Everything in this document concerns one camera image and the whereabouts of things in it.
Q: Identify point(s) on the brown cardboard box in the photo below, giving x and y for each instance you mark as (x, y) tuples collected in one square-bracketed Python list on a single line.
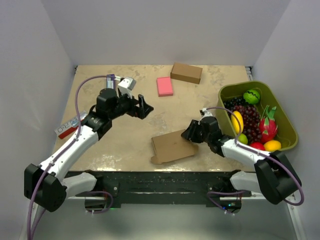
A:
[(186, 73), (172, 146)]

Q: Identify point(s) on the green toy melon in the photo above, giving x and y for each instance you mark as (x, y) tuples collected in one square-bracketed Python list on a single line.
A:
[(252, 97)]

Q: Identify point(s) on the red purple toy grapes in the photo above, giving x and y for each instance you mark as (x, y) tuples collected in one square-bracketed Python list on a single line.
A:
[(251, 120)]

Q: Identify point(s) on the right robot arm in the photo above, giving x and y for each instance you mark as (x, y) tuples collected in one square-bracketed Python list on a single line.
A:
[(274, 176)]

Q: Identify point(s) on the purple toothpaste box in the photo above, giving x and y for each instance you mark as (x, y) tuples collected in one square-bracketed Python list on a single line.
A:
[(111, 81)]

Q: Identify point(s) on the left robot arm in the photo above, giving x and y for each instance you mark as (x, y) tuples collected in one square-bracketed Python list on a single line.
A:
[(46, 184)]

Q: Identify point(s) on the green toy lime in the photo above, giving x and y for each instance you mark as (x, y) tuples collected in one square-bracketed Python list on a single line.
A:
[(242, 138)]

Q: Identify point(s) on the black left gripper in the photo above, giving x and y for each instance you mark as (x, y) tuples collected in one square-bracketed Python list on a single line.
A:
[(142, 111)]

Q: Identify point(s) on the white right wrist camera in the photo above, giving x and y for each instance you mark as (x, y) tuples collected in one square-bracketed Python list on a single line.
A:
[(206, 114)]

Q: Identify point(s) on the closed brown cardboard box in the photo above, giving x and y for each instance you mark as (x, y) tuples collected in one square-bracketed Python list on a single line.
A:
[(186, 73)]

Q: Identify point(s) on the olive green plastic bin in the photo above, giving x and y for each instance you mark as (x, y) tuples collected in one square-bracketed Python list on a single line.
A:
[(286, 134)]

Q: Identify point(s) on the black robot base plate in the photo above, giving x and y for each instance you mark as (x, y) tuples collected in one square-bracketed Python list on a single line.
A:
[(164, 188)]

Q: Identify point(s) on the red toy apple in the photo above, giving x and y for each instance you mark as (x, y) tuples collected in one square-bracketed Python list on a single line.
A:
[(258, 145)]

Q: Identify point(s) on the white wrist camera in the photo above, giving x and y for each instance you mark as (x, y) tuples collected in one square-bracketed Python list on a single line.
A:
[(125, 86), (206, 114)]

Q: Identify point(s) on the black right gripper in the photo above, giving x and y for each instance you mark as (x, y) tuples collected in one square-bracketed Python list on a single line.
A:
[(189, 133)]

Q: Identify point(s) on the red white toothpaste box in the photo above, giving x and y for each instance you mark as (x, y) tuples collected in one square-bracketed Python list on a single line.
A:
[(67, 128)]

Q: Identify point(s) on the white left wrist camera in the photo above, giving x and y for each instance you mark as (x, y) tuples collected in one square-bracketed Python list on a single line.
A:
[(125, 86)]

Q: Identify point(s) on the dark blue toy grapes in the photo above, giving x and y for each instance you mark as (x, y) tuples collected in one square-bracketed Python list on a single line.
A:
[(235, 103)]

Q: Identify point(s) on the pink toy dragon fruit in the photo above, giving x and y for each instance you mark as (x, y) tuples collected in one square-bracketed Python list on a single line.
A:
[(267, 125)]

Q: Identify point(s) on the pink sticky note pad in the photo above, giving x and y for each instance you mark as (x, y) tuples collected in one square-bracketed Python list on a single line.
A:
[(164, 86)]

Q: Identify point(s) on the orange yellow toy fruit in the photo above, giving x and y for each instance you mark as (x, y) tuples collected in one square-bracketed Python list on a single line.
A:
[(272, 145)]

